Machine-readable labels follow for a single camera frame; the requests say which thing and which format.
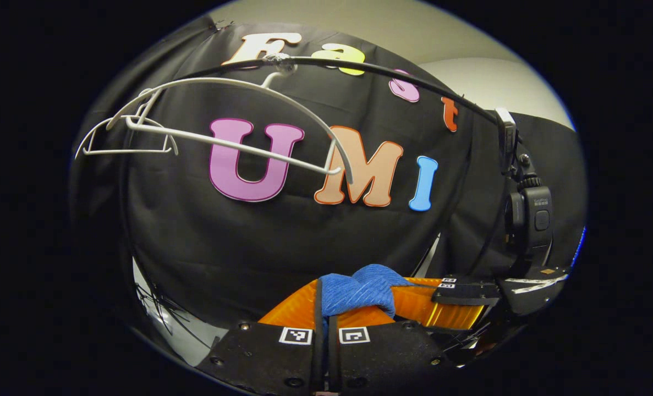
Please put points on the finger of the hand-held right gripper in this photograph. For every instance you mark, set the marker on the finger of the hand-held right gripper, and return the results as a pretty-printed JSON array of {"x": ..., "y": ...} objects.
[
  {"x": 464, "y": 294},
  {"x": 422, "y": 281}
]

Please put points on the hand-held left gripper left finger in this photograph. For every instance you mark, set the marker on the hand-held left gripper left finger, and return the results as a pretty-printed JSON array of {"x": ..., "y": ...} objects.
[{"x": 271, "y": 357}]

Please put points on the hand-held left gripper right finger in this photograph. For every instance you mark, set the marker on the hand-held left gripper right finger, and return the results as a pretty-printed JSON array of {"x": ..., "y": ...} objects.
[{"x": 387, "y": 355}]

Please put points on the blue jacket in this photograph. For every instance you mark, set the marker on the blue jacket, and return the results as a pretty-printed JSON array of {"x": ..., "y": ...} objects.
[{"x": 354, "y": 291}]

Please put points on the white clothes hanger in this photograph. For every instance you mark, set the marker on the white clothes hanger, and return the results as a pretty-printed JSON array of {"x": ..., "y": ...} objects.
[
  {"x": 128, "y": 150},
  {"x": 221, "y": 144}
]

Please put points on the black clothes rack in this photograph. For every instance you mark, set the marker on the black clothes rack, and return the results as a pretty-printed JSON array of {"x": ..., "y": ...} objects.
[{"x": 381, "y": 69}]

